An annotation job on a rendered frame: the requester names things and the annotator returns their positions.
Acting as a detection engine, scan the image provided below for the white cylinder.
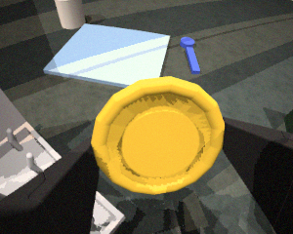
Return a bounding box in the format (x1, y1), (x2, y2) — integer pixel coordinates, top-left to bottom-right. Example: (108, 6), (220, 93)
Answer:
(54, 0), (85, 30)

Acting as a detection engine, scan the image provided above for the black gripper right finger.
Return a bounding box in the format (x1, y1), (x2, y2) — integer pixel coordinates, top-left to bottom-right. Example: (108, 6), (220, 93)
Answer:
(222, 117), (293, 234)

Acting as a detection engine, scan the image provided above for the yellow plate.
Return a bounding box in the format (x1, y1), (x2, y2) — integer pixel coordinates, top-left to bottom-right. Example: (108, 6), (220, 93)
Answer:
(92, 77), (225, 195)

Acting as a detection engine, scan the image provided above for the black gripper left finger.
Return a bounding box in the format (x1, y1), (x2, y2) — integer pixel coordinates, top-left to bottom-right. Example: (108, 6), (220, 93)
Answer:
(0, 137), (100, 234)

